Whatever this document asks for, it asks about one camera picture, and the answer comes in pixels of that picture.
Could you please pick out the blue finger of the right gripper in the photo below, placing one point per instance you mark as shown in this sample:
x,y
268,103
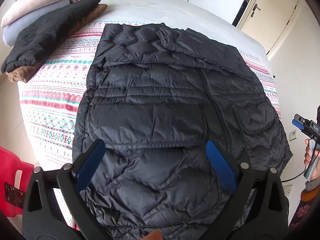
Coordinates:
x,y
297,124

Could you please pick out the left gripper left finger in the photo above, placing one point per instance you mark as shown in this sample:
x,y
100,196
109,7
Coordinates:
x,y
87,163

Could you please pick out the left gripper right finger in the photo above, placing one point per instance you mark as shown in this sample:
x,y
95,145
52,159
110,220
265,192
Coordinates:
x,y
221,167

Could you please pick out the black quilted puffer jacket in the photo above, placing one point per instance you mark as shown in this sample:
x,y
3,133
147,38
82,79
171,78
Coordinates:
x,y
155,96

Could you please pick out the right forearm patterned sleeve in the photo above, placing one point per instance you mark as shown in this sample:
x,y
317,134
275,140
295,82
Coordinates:
x,y
307,198

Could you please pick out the person's right hand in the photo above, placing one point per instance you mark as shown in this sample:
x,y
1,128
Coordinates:
x,y
311,160

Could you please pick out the red plastic stool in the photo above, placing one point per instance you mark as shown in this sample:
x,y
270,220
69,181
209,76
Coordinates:
x,y
15,176

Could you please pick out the patterned red green white blanket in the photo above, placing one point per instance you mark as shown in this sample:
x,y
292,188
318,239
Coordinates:
x,y
50,100

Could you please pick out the cream door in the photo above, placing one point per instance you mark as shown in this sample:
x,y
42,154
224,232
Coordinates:
x,y
268,24

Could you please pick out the folded brown garment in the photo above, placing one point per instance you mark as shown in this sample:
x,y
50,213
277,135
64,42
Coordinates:
x,y
57,42

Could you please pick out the folded black garment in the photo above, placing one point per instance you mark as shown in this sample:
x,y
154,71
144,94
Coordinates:
x,y
47,32

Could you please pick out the folded lavender blanket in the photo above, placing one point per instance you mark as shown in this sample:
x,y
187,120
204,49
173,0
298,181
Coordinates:
x,y
12,30

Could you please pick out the folded pink blanket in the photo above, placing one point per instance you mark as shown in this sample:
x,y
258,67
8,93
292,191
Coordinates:
x,y
21,8

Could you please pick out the wall socket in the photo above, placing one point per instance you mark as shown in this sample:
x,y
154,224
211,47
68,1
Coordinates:
x,y
293,135
287,190

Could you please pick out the door handle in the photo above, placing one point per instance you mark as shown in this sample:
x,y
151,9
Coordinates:
x,y
254,9

